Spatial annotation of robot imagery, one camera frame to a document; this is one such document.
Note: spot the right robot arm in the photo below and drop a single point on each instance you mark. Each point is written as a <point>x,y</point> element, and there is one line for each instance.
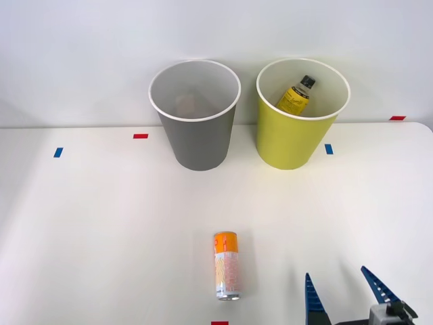
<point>380,315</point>

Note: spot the orange and white drink can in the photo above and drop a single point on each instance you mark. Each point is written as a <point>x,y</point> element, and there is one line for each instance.
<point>227,267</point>

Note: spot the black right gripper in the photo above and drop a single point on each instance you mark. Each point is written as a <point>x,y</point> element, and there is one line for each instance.
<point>352,322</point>

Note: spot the grey plastic waste bin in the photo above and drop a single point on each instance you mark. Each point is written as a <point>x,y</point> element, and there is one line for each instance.
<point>199,142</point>

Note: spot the yellow label plastic bottle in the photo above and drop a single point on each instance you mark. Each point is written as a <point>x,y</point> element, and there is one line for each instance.
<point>293,99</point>

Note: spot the yellow-green plastic waste bin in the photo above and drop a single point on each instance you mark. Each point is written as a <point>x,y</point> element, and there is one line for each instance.
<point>287,139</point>

